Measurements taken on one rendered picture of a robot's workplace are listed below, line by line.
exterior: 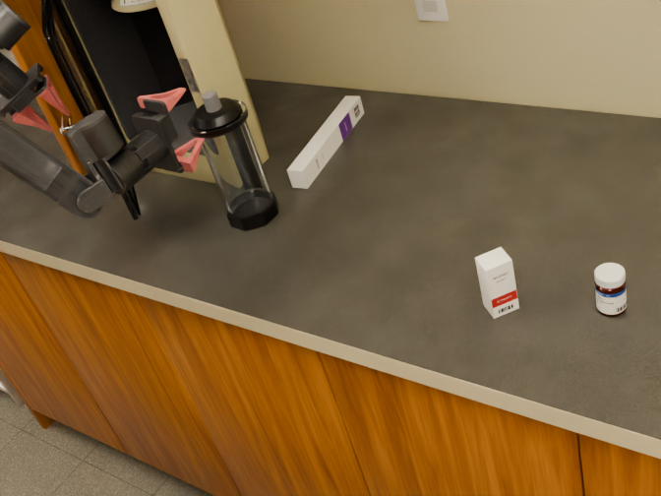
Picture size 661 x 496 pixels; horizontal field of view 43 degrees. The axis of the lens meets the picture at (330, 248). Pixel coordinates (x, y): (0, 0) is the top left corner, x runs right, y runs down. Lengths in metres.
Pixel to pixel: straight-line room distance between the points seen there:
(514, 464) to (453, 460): 0.13
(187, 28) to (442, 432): 0.84
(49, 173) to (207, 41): 0.45
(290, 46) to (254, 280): 0.75
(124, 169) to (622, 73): 0.92
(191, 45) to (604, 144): 0.77
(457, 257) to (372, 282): 0.15
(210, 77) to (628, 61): 0.78
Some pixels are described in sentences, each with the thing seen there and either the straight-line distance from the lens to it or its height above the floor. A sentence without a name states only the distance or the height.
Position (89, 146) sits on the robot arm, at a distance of 1.36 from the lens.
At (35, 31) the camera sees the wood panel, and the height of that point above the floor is 1.29.
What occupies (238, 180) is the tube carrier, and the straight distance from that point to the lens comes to 1.55.
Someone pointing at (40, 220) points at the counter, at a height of 0.94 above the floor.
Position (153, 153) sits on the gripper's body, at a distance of 1.40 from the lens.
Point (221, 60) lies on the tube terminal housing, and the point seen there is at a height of 1.19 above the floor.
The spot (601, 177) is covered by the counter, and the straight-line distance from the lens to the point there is 1.54.
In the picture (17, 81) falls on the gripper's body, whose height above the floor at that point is 1.31.
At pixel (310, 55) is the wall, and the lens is 2.04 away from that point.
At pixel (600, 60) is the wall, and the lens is 1.70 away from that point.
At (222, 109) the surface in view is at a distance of 1.51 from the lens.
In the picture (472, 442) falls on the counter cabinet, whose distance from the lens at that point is 1.39.
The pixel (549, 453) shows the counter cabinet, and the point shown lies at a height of 0.79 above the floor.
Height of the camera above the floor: 1.84
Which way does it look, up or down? 37 degrees down
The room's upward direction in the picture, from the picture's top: 18 degrees counter-clockwise
